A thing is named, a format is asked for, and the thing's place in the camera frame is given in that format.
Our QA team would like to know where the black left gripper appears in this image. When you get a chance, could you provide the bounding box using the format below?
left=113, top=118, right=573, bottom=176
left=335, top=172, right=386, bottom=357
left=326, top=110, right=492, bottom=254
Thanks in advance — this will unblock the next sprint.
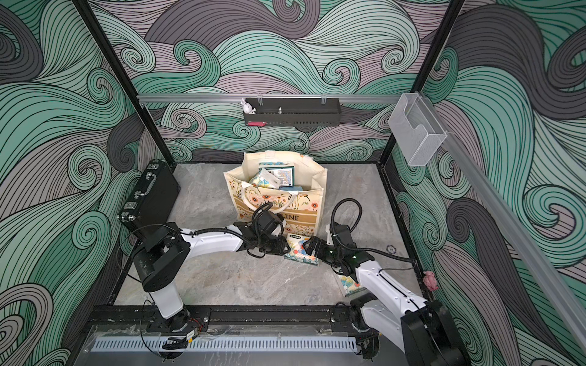
left=256, top=235, right=292, bottom=256

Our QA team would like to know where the elephant print tissue pack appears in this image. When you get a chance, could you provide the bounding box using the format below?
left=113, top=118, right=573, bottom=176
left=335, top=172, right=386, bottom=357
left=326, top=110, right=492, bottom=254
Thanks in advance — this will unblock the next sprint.
left=283, top=233, right=319, bottom=266
left=249, top=169, right=281, bottom=189
left=337, top=275, right=365, bottom=297

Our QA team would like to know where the light blue puppy tissue pack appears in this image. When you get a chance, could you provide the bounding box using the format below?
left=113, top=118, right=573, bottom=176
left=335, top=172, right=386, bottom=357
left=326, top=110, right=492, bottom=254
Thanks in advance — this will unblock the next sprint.
left=279, top=185, right=304, bottom=192

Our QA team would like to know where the floral canvas tote bag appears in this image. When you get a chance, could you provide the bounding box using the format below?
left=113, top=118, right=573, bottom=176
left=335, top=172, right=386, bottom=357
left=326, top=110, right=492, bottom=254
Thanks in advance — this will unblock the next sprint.
left=224, top=150, right=327, bottom=236

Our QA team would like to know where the green barcode tissue pack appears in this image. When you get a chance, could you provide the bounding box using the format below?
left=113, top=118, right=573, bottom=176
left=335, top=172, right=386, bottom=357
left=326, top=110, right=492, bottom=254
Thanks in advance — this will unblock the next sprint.
left=259, top=162, right=295, bottom=187

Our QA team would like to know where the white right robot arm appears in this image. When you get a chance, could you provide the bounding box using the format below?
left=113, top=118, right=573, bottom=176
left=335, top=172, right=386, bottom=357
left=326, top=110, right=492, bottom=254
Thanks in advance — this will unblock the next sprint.
left=303, top=215, right=472, bottom=365

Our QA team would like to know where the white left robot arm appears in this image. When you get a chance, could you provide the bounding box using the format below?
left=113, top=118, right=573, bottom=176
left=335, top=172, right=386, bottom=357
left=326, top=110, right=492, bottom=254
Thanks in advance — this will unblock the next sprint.
left=131, top=203, right=291, bottom=325

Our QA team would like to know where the pink plush toy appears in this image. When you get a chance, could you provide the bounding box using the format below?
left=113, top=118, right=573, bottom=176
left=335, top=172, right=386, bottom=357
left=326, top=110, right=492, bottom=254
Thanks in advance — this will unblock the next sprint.
left=423, top=271, right=439, bottom=291

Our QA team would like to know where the pink item on shelf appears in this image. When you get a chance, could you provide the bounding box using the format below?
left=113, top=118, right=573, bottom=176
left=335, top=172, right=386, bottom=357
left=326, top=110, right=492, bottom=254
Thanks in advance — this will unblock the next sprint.
left=247, top=121, right=266, bottom=127

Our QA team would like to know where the black carrying case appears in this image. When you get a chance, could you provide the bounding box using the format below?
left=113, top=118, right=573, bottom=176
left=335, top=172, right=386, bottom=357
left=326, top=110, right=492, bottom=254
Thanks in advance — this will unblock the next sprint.
left=118, top=160, right=181, bottom=240

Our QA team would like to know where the white rabbit figurine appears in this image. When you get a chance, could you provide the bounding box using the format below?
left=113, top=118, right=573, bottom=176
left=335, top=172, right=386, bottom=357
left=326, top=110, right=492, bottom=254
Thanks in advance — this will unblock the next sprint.
left=241, top=99, right=256, bottom=114

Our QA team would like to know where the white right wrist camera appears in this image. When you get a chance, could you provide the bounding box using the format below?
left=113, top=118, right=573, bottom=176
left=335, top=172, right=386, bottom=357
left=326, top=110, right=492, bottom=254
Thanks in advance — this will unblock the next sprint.
left=326, top=224, right=334, bottom=247

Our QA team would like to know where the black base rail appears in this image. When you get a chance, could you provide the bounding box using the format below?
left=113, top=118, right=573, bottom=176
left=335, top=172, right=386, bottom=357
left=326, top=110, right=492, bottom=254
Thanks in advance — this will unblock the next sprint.
left=89, top=303, right=362, bottom=333

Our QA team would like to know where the black wall shelf tray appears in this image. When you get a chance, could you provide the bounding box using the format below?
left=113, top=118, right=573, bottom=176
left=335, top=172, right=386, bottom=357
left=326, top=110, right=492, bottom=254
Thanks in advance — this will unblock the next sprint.
left=243, top=97, right=342, bottom=127

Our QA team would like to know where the clear acrylic wall holder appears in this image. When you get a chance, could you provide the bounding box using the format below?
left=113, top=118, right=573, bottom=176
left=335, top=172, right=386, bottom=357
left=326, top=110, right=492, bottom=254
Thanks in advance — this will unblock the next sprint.
left=389, top=92, right=447, bottom=167

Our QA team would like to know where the white slotted cable duct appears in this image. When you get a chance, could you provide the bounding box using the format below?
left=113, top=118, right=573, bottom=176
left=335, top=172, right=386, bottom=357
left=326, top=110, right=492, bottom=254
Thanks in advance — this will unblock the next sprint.
left=91, top=336, right=358, bottom=353

